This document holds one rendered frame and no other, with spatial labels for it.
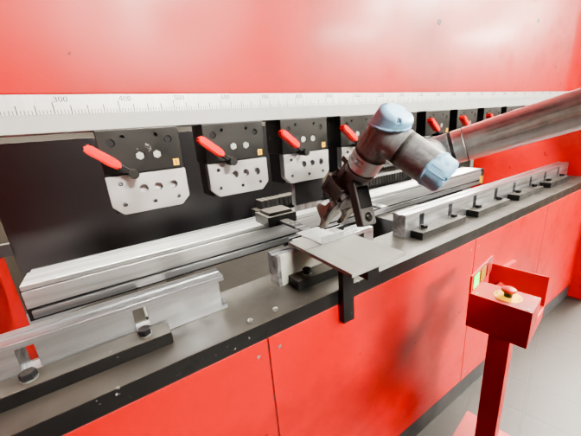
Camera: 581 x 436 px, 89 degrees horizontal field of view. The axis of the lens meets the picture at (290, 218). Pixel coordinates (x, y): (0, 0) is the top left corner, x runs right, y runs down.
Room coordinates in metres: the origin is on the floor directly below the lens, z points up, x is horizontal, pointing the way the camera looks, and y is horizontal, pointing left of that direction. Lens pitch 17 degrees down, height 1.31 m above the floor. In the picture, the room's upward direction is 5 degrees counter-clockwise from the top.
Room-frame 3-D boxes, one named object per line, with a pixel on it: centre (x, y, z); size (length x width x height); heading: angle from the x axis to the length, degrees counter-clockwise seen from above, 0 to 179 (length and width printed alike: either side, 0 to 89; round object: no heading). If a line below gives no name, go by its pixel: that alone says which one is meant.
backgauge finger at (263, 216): (1.01, 0.02, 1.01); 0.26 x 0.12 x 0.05; 31
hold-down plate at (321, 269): (0.84, -0.12, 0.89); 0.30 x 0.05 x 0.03; 121
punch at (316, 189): (0.86, -0.06, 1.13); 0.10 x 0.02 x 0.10; 121
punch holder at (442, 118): (1.16, -0.55, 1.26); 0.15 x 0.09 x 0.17; 121
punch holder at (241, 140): (0.75, 0.13, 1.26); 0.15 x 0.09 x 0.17; 121
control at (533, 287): (0.81, -0.67, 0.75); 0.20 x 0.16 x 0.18; 130
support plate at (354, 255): (0.74, -0.13, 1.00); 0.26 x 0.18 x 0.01; 31
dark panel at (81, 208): (1.18, 0.41, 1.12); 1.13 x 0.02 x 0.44; 121
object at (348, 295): (0.70, -0.15, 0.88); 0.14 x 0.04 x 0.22; 31
